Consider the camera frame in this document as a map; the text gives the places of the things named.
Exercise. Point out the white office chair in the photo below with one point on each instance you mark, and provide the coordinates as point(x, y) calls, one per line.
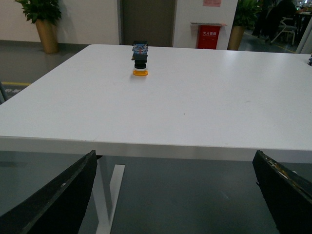
point(288, 27)

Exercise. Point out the grey door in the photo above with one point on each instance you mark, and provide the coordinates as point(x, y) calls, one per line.
point(149, 20)

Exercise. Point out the yellow push button switch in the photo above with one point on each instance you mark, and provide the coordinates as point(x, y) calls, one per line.
point(140, 54)

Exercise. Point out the pink wall notice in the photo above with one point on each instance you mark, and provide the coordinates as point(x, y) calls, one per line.
point(212, 3)

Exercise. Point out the white table leg frame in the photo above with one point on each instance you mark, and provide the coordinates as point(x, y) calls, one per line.
point(106, 189)

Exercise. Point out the right potted green plant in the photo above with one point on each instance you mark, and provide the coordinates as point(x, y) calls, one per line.
point(245, 16)

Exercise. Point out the left potted green plant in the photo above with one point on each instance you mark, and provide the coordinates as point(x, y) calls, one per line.
point(44, 14)

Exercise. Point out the potted green plant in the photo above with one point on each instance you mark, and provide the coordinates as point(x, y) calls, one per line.
point(44, 14)
point(245, 16)

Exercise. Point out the red fire extinguisher box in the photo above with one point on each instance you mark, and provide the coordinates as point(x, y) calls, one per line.
point(207, 35)

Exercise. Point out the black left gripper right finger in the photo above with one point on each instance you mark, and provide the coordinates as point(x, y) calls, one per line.
point(287, 195)

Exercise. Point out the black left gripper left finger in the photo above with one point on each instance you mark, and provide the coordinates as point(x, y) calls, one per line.
point(58, 207)

